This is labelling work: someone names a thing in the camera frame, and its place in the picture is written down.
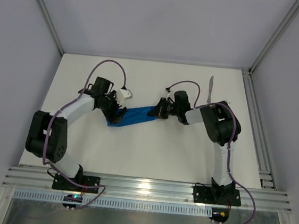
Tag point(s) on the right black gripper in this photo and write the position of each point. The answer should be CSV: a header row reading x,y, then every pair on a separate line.
x,y
164,109

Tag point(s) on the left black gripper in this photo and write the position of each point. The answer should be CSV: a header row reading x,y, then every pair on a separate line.
x,y
115,108

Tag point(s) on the blue cloth napkin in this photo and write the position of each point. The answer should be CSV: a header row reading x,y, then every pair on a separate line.
x,y
134,116

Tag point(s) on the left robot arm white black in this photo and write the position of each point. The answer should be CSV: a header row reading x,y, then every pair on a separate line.
x,y
48,134

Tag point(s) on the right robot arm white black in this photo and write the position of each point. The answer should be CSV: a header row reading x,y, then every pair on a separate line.
x,y
222,128

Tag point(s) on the silver table knife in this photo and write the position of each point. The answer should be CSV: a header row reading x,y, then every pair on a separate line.
x,y
210,89

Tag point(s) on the left black connector box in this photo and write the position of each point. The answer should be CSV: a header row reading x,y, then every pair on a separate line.
x,y
72,201

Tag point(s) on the black connector box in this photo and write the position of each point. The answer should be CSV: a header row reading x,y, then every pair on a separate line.
x,y
72,201
219,217

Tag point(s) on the right black connector box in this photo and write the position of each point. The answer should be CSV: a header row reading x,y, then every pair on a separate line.
x,y
219,217

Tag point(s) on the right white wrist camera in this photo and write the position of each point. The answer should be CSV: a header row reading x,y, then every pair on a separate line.
x,y
170,97

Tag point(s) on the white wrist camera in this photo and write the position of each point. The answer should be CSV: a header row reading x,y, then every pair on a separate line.
x,y
123,95
170,97

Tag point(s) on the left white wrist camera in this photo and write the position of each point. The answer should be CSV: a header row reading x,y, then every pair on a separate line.
x,y
123,95

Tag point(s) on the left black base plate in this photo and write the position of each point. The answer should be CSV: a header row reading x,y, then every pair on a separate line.
x,y
60,183

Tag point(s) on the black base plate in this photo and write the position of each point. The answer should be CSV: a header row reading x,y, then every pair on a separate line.
x,y
212,195
60,183

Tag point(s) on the slotted grey cable duct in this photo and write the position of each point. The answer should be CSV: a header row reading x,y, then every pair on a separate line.
x,y
116,203

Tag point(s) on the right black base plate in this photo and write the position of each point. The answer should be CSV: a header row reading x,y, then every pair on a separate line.
x,y
212,195

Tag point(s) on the aluminium front rail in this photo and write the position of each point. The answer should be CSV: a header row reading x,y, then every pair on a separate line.
x,y
32,177

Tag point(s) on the right aluminium side rail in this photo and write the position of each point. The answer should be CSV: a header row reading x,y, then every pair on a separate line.
x,y
267,179

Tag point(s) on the left aluminium frame post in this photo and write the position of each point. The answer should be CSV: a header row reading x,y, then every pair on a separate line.
x,y
50,25

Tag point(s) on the aluminium frame post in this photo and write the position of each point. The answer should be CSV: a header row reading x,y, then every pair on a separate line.
x,y
50,25
283,25

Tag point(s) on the right aluminium frame post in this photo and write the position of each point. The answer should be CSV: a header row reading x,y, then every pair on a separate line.
x,y
283,25

